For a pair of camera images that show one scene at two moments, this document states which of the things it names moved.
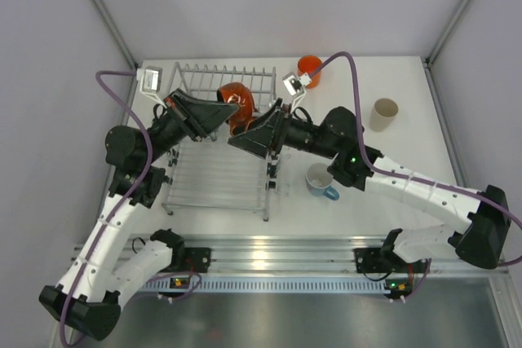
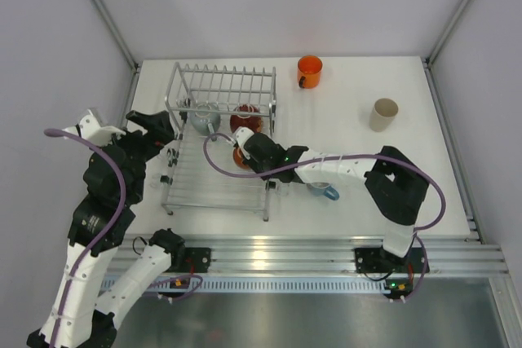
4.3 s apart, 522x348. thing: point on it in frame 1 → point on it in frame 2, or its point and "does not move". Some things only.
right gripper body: [293, 134] → [261, 168]
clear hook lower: [283, 189] does not move
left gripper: [195, 116] → [158, 125]
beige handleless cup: [383, 112] does not move
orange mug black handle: [309, 63] does not move
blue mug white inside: [319, 179] does not move
